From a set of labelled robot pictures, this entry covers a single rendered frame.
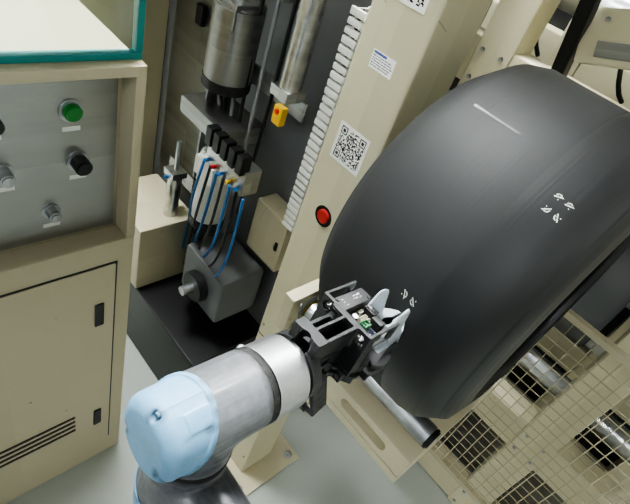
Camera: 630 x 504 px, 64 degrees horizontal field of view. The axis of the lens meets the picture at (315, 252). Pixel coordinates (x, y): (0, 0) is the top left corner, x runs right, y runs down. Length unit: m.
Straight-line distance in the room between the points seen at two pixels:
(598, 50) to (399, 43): 0.42
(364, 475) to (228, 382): 1.54
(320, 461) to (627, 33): 1.52
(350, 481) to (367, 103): 1.38
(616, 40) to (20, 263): 1.15
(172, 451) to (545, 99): 0.60
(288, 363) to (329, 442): 1.50
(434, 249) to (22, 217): 0.72
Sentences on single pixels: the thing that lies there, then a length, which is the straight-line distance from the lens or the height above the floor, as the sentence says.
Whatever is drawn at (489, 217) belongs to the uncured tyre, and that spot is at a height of 1.36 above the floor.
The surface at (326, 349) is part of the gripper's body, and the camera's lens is 0.49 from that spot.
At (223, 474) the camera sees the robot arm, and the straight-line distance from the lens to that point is 0.51.
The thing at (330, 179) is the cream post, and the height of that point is 1.14.
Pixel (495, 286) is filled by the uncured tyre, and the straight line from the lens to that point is 0.61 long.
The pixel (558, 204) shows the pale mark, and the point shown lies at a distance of 0.63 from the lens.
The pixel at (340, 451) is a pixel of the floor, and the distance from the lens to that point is 1.95.
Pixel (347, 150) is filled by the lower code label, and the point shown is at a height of 1.21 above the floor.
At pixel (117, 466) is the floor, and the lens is 1.80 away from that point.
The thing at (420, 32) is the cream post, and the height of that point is 1.45.
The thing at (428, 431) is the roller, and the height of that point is 0.92.
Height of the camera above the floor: 1.64
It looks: 39 degrees down
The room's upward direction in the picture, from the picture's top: 22 degrees clockwise
